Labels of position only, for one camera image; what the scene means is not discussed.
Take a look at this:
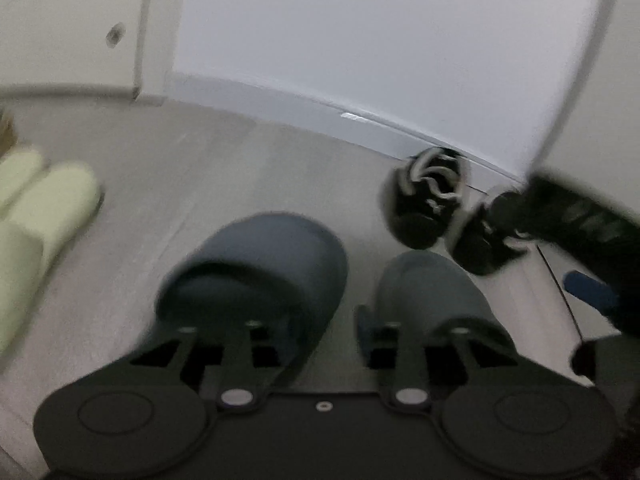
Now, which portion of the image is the pale green slide sandal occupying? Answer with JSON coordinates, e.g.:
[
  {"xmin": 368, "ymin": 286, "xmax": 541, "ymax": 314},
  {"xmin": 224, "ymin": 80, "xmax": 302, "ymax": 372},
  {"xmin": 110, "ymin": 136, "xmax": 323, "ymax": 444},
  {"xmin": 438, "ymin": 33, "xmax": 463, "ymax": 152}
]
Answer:
[
  {"xmin": 0, "ymin": 160, "xmax": 104, "ymax": 362},
  {"xmin": 0, "ymin": 148, "xmax": 49, "ymax": 217}
]

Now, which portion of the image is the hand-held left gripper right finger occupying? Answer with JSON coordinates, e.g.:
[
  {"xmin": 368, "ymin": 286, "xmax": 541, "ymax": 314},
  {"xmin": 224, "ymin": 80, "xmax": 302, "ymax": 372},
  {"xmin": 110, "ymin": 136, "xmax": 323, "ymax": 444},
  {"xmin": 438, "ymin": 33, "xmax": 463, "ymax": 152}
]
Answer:
[{"xmin": 356, "ymin": 306, "xmax": 518, "ymax": 408}]

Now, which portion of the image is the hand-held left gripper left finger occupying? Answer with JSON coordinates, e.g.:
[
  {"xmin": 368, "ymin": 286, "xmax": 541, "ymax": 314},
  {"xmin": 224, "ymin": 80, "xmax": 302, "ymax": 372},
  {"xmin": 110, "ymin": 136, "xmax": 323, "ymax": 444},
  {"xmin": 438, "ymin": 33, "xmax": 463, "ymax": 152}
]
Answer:
[{"xmin": 131, "ymin": 320, "xmax": 284, "ymax": 407}]

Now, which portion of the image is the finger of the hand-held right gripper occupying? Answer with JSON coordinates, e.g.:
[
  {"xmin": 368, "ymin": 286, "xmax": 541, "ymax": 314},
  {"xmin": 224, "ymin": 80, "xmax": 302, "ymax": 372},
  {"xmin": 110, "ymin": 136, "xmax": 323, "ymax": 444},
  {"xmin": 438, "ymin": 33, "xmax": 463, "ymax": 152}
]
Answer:
[
  {"xmin": 562, "ymin": 269, "xmax": 624, "ymax": 317},
  {"xmin": 487, "ymin": 171, "xmax": 572, "ymax": 242}
]

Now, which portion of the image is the black sneaker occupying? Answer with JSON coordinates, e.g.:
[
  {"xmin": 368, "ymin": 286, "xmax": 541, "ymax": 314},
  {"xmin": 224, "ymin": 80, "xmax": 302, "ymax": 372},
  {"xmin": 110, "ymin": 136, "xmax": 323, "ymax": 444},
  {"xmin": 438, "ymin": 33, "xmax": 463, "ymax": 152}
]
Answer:
[
  {"xmin": 382, "ymin": 147, "xmax": 472, "ymax": 250},
  {"xmin": 446, "ymin": 189, "xmax": 539, "ymax": 277}
]

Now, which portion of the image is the white door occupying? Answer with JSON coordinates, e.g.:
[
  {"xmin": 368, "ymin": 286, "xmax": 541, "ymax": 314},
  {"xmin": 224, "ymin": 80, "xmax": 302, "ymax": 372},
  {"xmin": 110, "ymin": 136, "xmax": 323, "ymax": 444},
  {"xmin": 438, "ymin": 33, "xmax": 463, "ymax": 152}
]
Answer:
[{"xmin": 0, "ymin": 0, "xmax": 153, "ymax": 99}]

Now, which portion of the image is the long white baseboard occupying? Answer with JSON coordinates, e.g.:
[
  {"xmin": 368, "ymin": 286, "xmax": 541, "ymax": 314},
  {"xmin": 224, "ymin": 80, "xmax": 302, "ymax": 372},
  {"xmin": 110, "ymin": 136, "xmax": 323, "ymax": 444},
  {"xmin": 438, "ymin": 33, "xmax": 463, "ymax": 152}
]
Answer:
[{"xmin": 164, "ymin": 72, "xmax": 522, "ymax": 182}]

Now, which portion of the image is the grey slide sandal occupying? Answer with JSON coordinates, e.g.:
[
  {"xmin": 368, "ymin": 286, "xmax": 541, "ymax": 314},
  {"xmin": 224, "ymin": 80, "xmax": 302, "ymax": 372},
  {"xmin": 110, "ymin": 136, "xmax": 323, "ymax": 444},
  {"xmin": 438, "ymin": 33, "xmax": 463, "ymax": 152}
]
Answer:
[
  {"xmin": 152, "ymin": 212, "xmax": 350, "ymax": 397},
  {"xmin": 371, "ymin": 251, "xmax": 517, "ymax": 368}
]

